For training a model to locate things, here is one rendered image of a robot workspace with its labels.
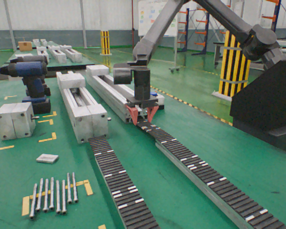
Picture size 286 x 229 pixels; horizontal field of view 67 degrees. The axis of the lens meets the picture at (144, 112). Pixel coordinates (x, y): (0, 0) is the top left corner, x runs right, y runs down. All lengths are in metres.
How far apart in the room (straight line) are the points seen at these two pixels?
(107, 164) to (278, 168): 0.44
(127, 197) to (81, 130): 0.32
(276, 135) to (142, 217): 0.60
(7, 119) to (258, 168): 0.76
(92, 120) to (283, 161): 0.56
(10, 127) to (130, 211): 0.54
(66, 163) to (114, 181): 0.19
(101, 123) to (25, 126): 0.26
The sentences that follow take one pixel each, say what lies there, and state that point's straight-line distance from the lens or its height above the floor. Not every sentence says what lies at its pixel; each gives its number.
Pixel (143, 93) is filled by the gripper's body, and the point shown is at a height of 0.92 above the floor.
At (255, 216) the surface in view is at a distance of 0.46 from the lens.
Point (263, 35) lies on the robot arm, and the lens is 0.95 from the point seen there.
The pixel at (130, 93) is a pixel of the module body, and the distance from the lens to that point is 0.95.
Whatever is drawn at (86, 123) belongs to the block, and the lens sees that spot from 0.70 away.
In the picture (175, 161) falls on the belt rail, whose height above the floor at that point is 0.79.
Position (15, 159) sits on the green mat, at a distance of 0.73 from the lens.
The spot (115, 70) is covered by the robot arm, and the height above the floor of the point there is 1.00.
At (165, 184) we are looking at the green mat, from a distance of 0.54.
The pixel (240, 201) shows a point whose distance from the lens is 0.48.
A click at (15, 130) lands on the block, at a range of 0.84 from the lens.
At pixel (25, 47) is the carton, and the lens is 4.54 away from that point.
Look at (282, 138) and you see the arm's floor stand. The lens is 0.91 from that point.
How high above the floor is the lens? 1.12
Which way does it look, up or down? 21 degrees down
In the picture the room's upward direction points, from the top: straight up
